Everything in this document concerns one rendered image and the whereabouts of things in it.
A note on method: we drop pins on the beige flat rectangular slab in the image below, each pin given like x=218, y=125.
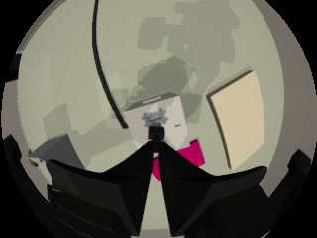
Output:
x=238, y=111

